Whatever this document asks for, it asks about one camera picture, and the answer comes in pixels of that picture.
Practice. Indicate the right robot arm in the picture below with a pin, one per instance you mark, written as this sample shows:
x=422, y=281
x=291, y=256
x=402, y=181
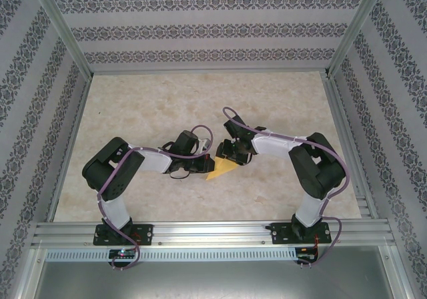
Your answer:
x=320, y=179

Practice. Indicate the yellow paper sheet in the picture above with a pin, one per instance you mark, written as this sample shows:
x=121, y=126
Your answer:
x=221, y=170

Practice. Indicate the aluminium frame post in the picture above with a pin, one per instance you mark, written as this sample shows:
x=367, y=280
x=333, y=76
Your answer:
x=64, y=28
x=354, y=28

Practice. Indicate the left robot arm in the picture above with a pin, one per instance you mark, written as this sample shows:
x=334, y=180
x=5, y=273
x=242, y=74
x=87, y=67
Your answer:
x=113, y=179

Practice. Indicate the aluminium mounting rail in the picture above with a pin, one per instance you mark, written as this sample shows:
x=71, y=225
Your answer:
x=207, y=232

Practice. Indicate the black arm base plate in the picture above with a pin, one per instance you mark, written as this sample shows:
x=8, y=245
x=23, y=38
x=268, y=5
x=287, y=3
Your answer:
x=146, y=234
x=277, y=234

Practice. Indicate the aluminium table edge rail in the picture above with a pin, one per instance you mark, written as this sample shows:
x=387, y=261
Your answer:
x=338, y=112
x=70, y=145

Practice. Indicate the small circuit board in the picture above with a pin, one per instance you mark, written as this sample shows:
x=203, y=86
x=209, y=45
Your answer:
x=305, y=255
x=121, y=254

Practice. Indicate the aluminium frame crossbar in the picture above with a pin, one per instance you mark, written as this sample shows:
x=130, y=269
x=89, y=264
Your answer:
x=207, y=71

